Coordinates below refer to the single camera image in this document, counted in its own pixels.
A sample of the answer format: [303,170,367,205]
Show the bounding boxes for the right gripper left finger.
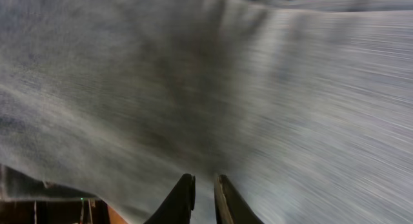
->
[145,174,196,224]

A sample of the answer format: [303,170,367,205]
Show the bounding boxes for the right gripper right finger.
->
[214,175,263,224]

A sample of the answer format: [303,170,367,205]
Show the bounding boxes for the light blue denim jeans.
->
[1,0,412,223]

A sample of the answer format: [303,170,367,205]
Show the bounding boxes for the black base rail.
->
[1,198,110,224]

